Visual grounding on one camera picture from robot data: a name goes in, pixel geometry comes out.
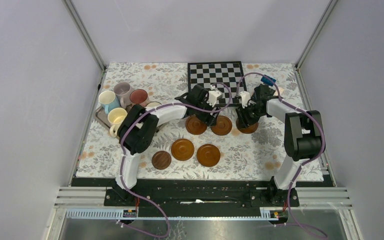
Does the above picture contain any dark walnut coaster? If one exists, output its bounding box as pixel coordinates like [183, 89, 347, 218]
[151, 150, 172, 170]

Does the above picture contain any lavender ceramic mug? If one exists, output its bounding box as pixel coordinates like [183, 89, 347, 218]
[113, 82, 135, 109]

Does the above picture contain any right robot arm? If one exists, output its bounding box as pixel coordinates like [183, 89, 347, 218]
[236, 84, 326, 206]

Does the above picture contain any white black-rimmed enamel mug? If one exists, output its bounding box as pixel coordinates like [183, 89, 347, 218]
[145, 101, 161, 108]

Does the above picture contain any light blue mug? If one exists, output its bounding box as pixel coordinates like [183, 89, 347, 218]
[98, 90, 121, 115]

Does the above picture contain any floral tablecloth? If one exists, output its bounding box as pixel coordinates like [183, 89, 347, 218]
[75, 62, 325, 183]

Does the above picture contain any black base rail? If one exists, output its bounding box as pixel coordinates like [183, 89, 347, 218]
[103, 179, 300, 217]

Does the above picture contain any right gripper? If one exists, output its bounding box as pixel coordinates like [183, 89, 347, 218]
[235, 102, 265, 130]

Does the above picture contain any brown wooden coaster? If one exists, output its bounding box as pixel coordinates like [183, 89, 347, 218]
[235, 118, 259, 134]
[196, 144, 221, 167]
[185, 115, 208, 135]
[211, 115, 233, 136]
[170, 138, 195, 161]

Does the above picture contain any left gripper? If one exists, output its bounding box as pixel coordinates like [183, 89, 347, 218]
[194, 97, 221, 127]

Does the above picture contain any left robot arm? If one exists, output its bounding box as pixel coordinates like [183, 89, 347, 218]
[115, 85, 222, 206]

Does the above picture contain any purple cable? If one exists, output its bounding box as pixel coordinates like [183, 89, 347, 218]
[115, 81, 234, 239]
[236, 72, 329, 240]

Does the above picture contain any pink enamel mug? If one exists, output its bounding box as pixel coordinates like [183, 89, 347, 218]
[129, 89, 150, 107]

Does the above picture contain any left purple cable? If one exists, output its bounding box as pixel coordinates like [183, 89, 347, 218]
[115, 81, 234, 239]

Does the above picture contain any black white chessboard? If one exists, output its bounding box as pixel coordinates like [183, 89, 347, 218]
[187, 61, 247, 107]

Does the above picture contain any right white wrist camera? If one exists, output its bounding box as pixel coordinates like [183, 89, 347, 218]
[238, 91, 251, 109]

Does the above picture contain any metal serving tray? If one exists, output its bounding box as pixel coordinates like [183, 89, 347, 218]
[93, 106, 112, 132]

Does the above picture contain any blue lego brick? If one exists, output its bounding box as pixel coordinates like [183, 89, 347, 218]
[260, 75, 277, 87]

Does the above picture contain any cream yellow mug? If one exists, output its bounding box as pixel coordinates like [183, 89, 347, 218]
[107, 107, 128, 138]

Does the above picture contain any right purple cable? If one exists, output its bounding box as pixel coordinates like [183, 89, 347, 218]
[236, 72, 329, 240]

